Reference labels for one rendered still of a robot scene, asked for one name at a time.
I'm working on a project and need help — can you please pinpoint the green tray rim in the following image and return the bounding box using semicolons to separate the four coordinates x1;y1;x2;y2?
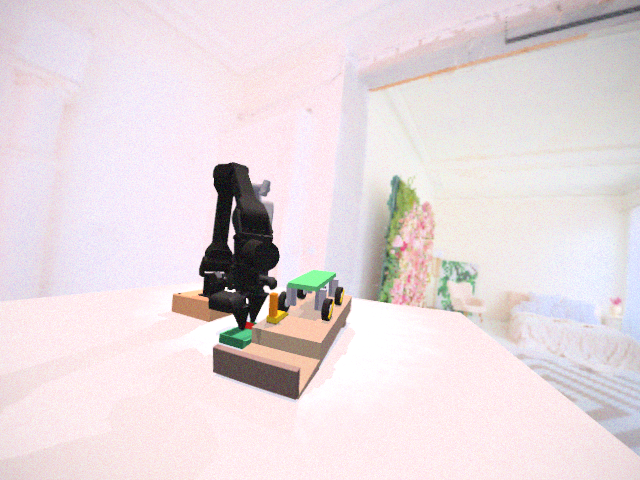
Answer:
219;326;252;349

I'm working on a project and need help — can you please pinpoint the tan wooden ramp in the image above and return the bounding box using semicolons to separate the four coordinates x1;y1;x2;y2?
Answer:
212;292;352;400

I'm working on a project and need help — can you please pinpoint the green tray floor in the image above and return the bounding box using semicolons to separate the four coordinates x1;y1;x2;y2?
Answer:
233;329;252;340

